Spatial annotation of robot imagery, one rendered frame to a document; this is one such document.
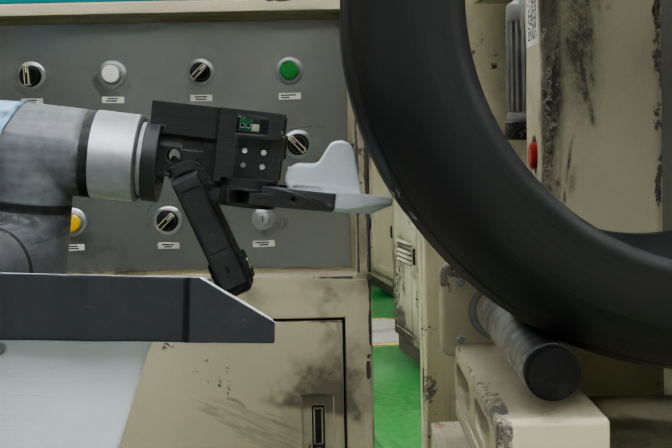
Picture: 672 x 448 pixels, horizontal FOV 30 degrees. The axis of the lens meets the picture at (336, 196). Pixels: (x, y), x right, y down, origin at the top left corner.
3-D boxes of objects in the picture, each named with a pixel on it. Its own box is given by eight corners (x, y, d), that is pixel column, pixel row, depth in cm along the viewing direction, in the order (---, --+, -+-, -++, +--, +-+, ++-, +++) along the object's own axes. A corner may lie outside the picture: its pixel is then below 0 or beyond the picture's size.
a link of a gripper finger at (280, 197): (336, 194, 103) (229, 183, 103) (334, 213, 103) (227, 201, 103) (336, 191, 107) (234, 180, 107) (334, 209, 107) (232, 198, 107)
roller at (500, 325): (490, 280, 132) (526, 303, 132) (467, 316, 133) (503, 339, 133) (544, 334, 97) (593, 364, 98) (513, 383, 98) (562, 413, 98)
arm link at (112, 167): (82, 199, 103) (101, 194, 112) (137, 205, 103) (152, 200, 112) (91, 109, 103) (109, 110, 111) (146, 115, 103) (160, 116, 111)
